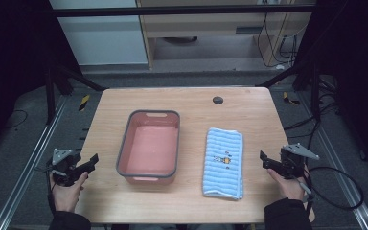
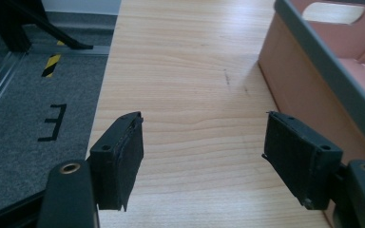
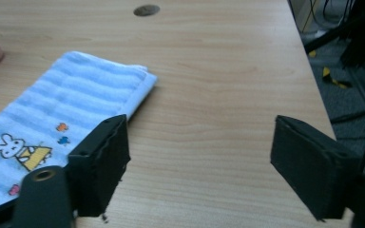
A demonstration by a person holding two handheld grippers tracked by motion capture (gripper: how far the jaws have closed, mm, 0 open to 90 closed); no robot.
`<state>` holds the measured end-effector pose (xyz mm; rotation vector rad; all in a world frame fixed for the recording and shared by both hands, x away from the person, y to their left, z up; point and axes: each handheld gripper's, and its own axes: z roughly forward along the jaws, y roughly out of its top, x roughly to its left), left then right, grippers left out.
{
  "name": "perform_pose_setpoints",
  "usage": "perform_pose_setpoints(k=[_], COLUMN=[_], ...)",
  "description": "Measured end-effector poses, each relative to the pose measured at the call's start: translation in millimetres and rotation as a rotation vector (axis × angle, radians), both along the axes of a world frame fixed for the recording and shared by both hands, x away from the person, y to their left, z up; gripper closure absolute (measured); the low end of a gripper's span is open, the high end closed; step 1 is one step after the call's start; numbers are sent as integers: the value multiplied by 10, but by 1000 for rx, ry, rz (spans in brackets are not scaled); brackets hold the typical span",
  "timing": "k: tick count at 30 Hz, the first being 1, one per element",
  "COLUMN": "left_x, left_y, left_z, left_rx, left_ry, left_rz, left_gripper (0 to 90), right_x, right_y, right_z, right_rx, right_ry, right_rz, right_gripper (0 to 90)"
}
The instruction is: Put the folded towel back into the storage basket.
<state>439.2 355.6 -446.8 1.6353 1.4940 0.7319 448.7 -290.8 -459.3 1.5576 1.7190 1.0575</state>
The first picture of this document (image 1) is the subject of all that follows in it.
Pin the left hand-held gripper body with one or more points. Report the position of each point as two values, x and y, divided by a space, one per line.
64 166

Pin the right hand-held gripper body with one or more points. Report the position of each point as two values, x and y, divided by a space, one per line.
293 161

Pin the blue striped towel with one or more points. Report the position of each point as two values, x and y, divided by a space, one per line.
223 166

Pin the pink basin with grey rim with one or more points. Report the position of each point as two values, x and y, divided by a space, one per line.
150 150

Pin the person's right hand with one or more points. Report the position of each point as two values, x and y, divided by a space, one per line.
287 187

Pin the person's left hand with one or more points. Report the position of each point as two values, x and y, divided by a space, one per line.
64 195

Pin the yellow and black tape strip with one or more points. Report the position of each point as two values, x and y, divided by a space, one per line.
290 99
84 103

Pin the dark round table grommet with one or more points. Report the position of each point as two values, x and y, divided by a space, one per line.
218 100

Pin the black metal stand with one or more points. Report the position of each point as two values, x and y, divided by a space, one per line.
303 80
60 80

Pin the white cabinet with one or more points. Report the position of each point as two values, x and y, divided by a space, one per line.
102 41

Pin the aluminium floor rail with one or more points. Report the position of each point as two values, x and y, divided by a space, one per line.
341 179
28 163

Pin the black horizontal frame bar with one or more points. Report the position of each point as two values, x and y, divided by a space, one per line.
172 11

